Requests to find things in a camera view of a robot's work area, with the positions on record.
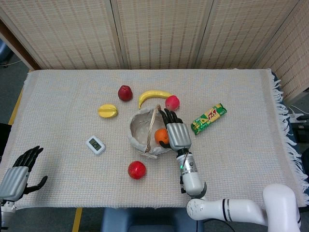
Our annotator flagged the right robot hand grey black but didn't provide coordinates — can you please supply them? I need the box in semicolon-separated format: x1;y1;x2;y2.
159;108;193;152

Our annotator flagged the left robot hand grey black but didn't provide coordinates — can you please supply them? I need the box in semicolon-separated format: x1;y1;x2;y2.
0;145;48;203

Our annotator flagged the orange fruit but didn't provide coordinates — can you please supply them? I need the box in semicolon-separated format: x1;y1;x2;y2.
154;129;169;145

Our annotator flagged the wicker basket with cloth liner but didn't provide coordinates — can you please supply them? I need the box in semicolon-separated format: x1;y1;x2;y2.
127;104;175;160

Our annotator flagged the pink red peach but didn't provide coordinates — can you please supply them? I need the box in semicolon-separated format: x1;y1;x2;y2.
165;95;181;111

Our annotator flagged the green snack packet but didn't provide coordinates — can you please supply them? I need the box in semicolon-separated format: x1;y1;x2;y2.
190;102;227;135

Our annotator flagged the black box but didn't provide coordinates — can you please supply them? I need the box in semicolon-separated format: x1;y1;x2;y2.
0;122;12;157

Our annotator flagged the yellow banana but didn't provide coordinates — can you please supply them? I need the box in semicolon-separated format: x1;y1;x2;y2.
138;90;174;109

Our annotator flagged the red apple front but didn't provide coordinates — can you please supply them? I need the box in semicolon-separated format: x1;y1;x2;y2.
127;160;147;180

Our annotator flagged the beige woven tablecloth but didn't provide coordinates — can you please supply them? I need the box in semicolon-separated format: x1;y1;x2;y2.
0;68;309;210

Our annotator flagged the dark red apple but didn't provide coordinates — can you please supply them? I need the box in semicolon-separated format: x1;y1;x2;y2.
117;85;133;102

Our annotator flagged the yellow star fruit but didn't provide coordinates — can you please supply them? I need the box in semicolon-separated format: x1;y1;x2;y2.
98;103;119;119

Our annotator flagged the white digital timer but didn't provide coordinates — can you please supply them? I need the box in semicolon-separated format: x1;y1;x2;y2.
85;135;107;156

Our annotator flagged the blue padded base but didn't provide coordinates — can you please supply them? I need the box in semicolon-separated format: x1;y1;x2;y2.
100;207;202;232

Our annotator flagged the woven reed folding screen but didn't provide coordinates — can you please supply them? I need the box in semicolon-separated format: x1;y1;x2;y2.
0;0;309;102

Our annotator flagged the blue chair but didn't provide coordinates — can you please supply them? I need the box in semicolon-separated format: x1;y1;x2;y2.
0;38;13;66

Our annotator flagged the brown wooden frame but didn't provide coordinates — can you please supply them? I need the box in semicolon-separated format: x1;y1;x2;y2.
0;20;41;71

